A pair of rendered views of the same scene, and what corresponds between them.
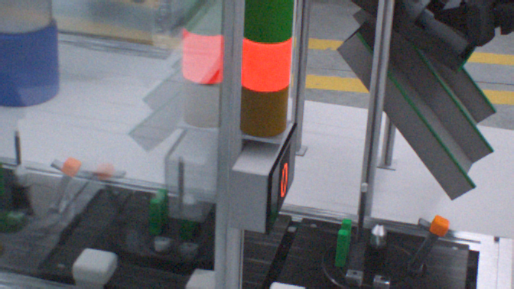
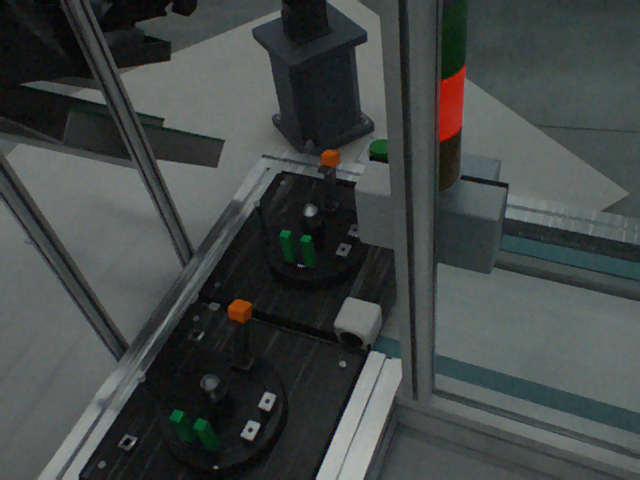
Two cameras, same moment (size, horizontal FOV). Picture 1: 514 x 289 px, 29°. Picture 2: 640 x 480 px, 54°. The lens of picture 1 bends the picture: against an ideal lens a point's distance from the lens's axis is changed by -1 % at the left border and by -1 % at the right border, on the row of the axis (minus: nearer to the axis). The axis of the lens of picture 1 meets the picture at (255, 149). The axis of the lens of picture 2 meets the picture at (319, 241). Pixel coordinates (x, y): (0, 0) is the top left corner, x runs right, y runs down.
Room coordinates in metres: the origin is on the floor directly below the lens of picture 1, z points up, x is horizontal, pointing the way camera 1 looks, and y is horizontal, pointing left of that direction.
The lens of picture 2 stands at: (0.89, 0.37, 1.61)
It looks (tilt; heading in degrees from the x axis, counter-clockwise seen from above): 48 degrees down; 289
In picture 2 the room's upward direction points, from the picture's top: 11 degrees counter-clockwise
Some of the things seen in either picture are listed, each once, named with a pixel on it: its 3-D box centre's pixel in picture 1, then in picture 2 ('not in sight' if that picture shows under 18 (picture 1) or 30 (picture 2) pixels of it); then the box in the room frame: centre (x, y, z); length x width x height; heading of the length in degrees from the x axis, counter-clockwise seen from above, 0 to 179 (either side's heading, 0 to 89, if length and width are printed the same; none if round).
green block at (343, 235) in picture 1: (341, 248); (308, 251); (1.07, -0.12, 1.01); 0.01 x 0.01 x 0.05; 77
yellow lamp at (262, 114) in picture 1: (263, 104); not in sight; (0.92, -0.01, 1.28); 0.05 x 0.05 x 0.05
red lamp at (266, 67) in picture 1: (265, 59); not in sight; (0.92, -0.01, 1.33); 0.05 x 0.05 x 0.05
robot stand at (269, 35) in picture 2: not in sight; (315, 81); (1.16, -0.55, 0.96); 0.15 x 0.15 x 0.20; 41
